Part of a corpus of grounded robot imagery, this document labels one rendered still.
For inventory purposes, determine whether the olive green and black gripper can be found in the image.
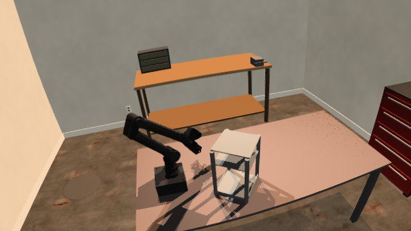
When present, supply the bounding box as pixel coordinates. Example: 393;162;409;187
188;144;202;155

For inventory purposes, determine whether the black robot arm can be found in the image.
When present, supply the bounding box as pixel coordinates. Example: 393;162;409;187
123;113;202;177

